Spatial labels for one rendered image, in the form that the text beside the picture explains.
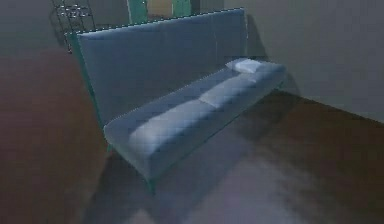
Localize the green door frame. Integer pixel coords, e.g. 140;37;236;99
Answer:
126;0;194;25

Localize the white pillow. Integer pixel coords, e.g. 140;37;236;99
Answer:
225;58;264;75

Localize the black wire shelf rack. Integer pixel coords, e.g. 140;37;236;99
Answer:
49;0;97;54

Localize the blue-grey sofa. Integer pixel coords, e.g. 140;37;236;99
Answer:
69;7;288;195

